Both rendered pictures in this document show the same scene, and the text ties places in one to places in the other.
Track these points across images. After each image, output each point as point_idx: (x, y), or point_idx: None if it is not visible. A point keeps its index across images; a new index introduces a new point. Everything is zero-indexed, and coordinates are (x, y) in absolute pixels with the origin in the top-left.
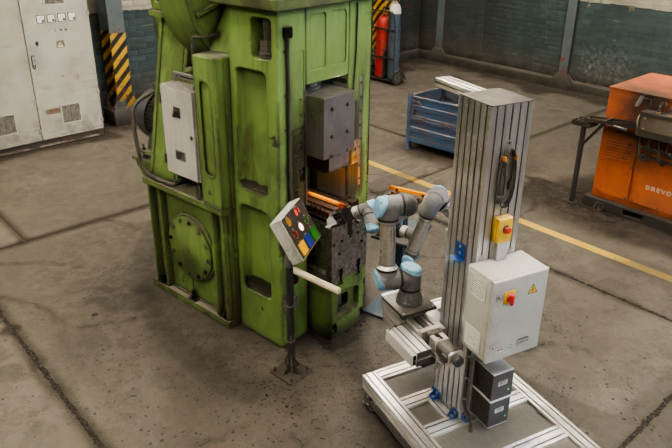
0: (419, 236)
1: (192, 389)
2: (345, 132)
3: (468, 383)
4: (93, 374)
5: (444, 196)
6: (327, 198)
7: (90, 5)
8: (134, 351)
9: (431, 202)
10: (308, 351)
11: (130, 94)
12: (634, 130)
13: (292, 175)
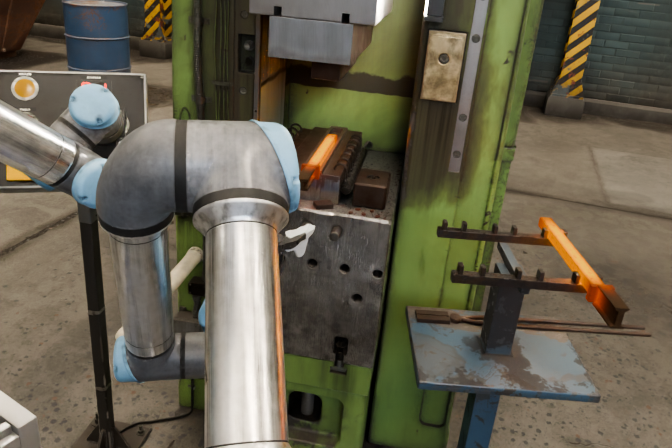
0: (116, 283)
1: (23, 351)
2: None
3: None
4: (41, 263)
5: (218, 165)
6: (322, 151)
7: None
8: (103, 272)
9: (117, 147)
10: (186, 445)
11: (578, 82)
12: None
13: (212, 41)
